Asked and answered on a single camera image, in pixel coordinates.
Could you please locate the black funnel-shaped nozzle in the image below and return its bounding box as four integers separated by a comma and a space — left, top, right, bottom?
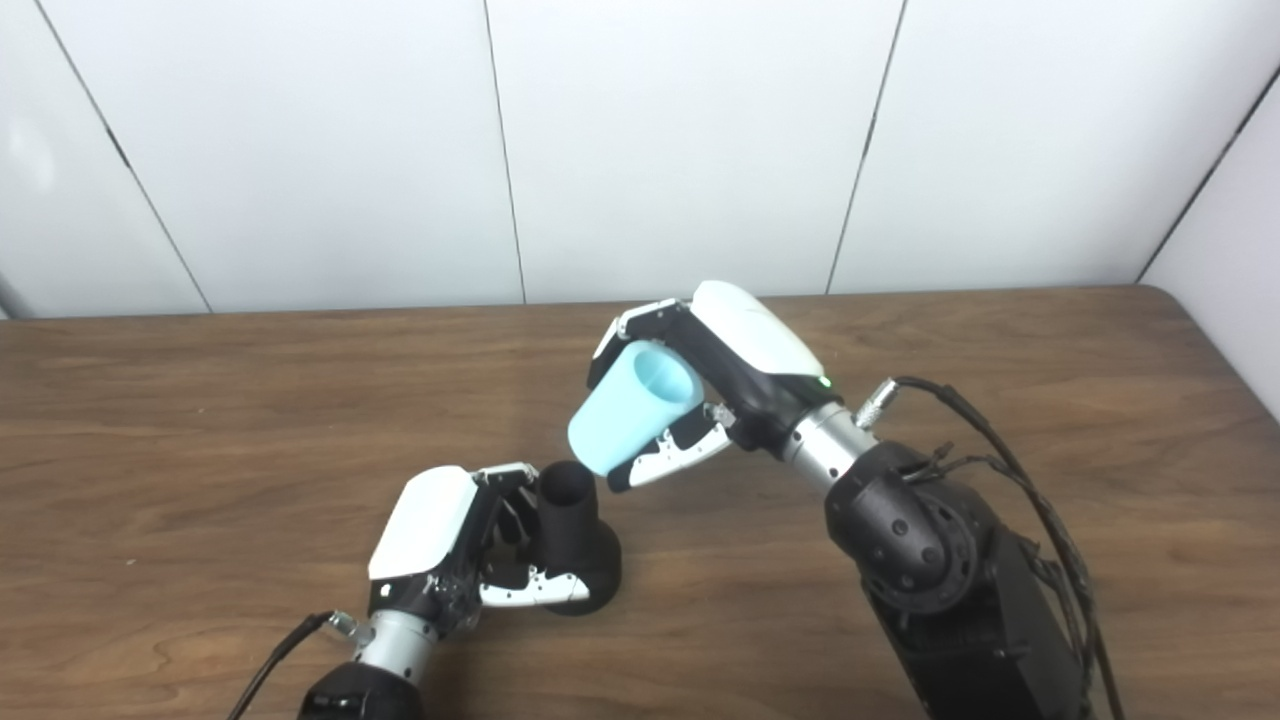
538, 460, 623, 617

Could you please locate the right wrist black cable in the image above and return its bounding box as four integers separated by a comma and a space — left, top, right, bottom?
855, 375, 1126, 720

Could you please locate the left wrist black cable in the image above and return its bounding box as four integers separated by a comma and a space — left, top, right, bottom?
225, 610, 373, 720

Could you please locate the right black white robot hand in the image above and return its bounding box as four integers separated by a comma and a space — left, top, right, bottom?
585, 280, 843, 494

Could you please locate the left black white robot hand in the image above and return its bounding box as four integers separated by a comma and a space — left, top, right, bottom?
367, 462, 593, 631

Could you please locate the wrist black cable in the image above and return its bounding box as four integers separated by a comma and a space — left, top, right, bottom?
225, 610, 373, 720
855, 375, 1126, 720

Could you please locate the light blue cylinder cup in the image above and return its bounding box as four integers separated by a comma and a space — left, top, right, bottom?
567, 340, 705, 478

